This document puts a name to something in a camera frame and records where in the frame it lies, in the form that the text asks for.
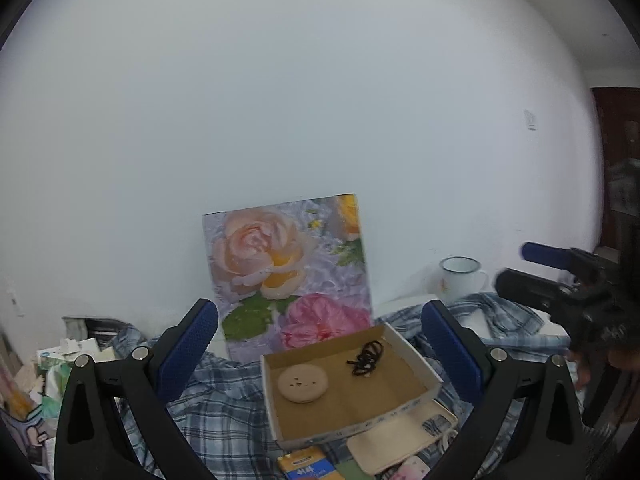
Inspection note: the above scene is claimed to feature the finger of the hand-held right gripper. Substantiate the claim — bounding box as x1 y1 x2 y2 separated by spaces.
521 241 601 281
494 268 583 323

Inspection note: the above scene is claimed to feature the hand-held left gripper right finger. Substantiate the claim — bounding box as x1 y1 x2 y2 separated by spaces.
421 300 586 480

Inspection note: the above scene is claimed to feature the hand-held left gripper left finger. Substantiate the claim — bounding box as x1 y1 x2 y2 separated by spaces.
54 298 221 480

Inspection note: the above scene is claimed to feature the cardboard tray box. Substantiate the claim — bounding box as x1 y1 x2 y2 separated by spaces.
260 322 443 452

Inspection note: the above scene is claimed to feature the beige phone case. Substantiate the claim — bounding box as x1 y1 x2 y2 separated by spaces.
346 400 458 476

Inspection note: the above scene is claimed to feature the pink white plush toy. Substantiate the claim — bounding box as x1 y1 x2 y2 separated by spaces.
390 455 431 480

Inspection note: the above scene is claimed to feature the yellow packet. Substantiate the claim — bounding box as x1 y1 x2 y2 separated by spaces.
277 447 336 480

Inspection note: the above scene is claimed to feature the person's right hand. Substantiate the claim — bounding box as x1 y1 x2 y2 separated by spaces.
565 342 640 392

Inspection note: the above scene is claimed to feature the white enamel mug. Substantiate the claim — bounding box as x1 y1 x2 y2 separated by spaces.
439 256 490 297

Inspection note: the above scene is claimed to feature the blue plaid shirt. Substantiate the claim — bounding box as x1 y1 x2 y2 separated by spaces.
102 292 586 480

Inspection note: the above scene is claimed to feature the floral canvas print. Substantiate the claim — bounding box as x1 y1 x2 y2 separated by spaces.
202 192 375 363

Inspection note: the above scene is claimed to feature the round beige powder puff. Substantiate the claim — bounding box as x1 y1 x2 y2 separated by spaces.
277 366 329 404

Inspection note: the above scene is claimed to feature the dark brown door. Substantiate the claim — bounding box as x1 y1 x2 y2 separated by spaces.
590 85 640 261

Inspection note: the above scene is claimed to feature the pile of paper clutter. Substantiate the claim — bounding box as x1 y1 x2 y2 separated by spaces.
0 315 126 476

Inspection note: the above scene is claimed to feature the black hair tie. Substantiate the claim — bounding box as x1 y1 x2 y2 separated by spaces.
345 341 387 377

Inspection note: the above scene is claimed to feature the white wall outlet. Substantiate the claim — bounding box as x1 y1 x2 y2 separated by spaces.
7 280 24 317

